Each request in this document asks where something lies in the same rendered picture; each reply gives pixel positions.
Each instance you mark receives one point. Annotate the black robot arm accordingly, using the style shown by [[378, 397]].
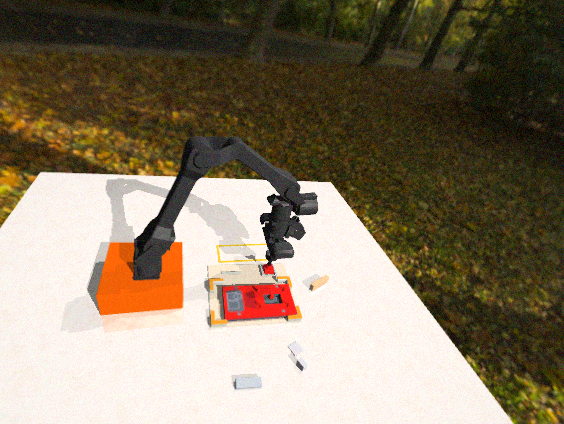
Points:
[[199, 155]]

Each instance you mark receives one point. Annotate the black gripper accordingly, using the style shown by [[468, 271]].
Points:
[[274, 233]]

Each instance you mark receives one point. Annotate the black and grey wheel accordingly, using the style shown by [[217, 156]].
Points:
[[267, 256]]

